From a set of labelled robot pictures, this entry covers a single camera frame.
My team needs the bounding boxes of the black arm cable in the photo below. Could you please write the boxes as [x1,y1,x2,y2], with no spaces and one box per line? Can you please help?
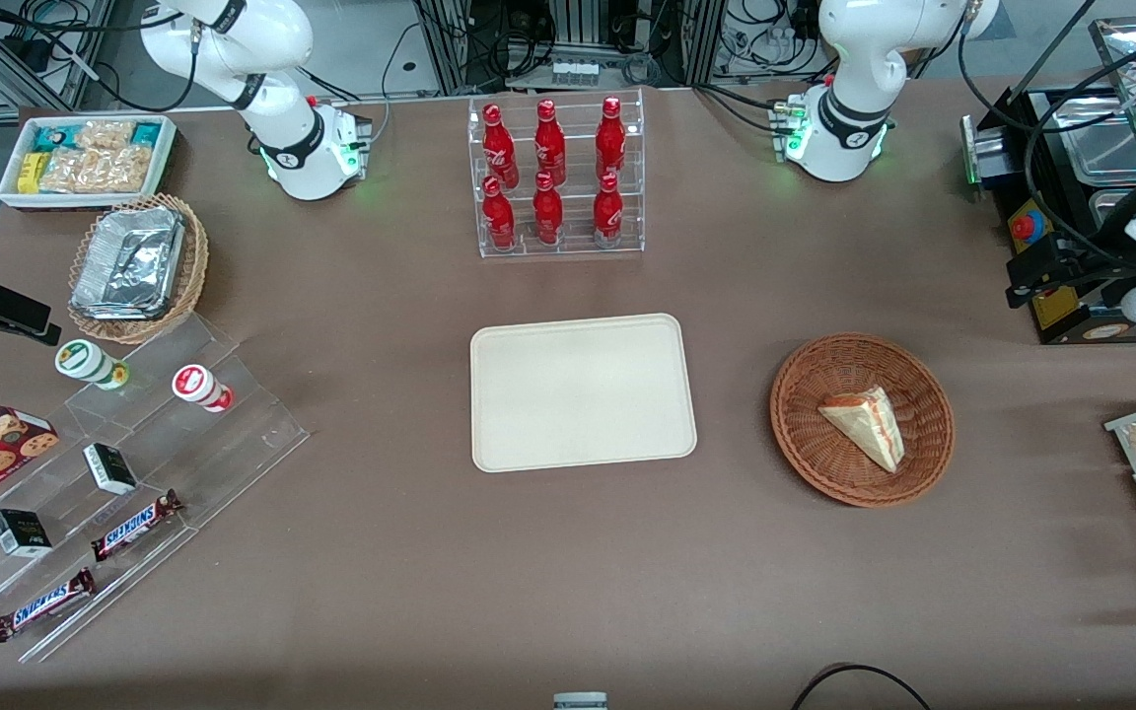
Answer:
[956,0,1136,262]
[0,0,202,115]

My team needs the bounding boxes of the light wicker basket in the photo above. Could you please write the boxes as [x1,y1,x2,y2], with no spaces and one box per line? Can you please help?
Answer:
[67,193,210,346]

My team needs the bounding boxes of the red lid yogurt cup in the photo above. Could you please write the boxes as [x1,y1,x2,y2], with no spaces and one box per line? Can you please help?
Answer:
[171,364,235,413]

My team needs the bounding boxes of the beige plastic tray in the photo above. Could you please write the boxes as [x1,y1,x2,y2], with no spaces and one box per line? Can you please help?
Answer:
[469,313,699,474]

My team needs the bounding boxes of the clear acrylic stepped shelf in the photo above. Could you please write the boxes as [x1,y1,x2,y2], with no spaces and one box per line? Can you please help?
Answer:
[0,314,311,665]

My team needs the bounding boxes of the silver foil packets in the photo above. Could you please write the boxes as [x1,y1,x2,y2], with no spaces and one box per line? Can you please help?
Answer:
[70,205,186,322]

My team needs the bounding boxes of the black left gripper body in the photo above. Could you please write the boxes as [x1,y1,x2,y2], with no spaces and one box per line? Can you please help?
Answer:
[1069,251,1136,299]

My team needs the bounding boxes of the red cola bottle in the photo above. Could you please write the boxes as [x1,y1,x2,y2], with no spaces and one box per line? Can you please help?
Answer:
[532,171,566,247]
[533,99,568,187]
[482,104,521,189]
[595,96,628,182]
[482,176,519,251]
[592,173,626,249]

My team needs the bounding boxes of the brown round wicker basket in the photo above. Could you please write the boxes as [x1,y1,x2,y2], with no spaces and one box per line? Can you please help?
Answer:
[769,333,956,509]

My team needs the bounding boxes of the clear rice cracker bag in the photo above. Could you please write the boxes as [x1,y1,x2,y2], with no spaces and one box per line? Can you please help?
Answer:
[39,148,102,194]
[74,119,136,153]
[95,145,154,194]

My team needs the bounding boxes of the aluminium frame structure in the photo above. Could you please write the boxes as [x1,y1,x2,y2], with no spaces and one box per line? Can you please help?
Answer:
[0,0,120,124]
[415,0,732,97]

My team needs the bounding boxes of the small black box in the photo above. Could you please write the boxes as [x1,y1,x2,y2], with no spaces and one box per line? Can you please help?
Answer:
[83,443,139,496]
[0,509,54,559]

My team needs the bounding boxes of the Snickers chocolate bar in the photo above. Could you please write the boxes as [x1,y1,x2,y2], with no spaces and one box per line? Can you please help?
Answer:
[90,489,184,563]
[0,567,98,644]

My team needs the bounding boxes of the white plastic snack bin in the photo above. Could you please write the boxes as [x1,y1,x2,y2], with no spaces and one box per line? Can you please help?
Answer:
[0,113,178,213]

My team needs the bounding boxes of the clear acrylic bottle rack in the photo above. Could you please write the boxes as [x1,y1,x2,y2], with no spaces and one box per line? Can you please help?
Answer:
[467,88,646,259]

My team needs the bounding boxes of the wrapped triangle sandwich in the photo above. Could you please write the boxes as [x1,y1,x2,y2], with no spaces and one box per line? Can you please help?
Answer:
[817,386,907,474]

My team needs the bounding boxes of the black cable loop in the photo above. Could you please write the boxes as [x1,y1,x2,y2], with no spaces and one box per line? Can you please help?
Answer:
[789,663,936,710]

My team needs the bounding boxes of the green lid yogurt cup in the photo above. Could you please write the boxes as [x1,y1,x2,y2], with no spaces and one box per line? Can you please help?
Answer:
[54,338,131,391]

